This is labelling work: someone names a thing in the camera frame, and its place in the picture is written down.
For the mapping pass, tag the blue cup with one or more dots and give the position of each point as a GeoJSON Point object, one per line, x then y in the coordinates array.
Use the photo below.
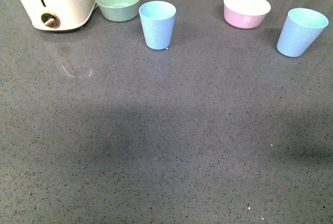
{"type": "Point", "coordinates": [157, 19]}
{"type": "Point", "coordinates": [302, 26]}

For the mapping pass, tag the green bowl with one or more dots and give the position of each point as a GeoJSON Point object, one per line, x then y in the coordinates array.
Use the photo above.
{"type": "Point", "coordinates": [119, 10]}

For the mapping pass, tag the pink bowl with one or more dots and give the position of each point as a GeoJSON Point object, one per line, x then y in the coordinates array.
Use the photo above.
{"type": "Point", "coordinates": [245, 14]}

